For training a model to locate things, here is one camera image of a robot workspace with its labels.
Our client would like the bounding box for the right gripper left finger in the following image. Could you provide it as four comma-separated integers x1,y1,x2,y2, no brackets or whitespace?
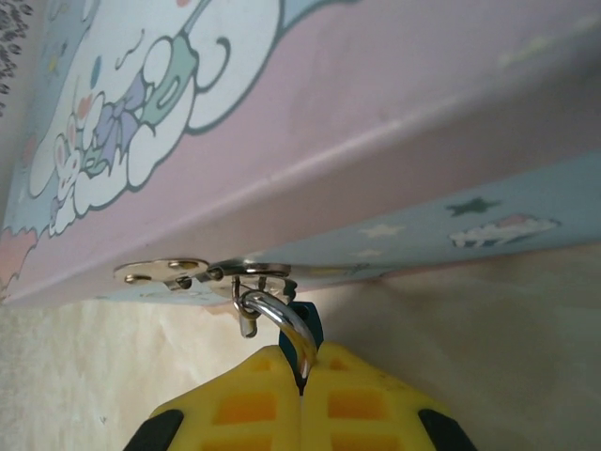
123,345,304,451

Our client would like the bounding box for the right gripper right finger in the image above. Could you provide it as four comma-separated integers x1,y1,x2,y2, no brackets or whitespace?
301,340,478,451

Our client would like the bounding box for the teal padlock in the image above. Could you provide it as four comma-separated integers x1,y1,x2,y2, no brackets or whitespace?
233,289,326,392

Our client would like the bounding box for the cartoon print tin box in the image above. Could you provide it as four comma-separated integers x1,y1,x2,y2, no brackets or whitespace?
0,0,601,307

